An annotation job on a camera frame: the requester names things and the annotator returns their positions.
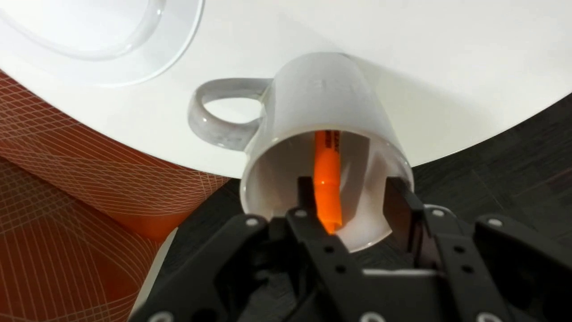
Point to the clear plastic lid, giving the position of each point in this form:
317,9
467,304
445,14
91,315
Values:
99,41

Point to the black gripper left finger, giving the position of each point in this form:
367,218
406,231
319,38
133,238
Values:
240,274

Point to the orange marker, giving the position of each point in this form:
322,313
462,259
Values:
327,179

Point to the orange patterned sofa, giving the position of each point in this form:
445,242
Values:
81,215

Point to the round white table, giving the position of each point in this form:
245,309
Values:
449,73

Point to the white ceramic mug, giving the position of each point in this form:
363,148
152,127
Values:
274,122

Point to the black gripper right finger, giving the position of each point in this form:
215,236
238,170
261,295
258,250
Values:
494,270

